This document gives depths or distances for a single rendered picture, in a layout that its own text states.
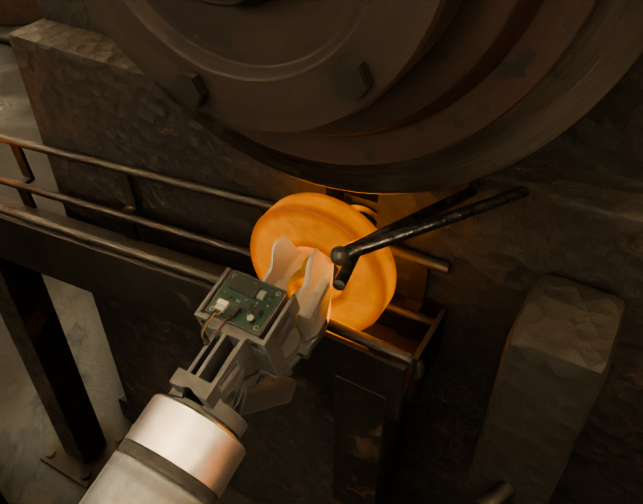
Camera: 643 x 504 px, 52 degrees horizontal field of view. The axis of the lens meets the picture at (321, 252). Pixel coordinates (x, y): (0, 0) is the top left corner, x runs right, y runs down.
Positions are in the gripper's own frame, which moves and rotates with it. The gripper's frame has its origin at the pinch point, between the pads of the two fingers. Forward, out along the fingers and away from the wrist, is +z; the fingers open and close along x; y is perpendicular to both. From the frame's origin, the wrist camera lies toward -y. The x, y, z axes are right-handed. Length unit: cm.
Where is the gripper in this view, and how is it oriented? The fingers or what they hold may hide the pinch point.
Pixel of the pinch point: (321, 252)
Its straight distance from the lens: 65.3
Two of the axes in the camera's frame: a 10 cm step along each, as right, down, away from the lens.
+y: -1.4, -5.7, -8.1
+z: 4.8, -7.5, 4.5
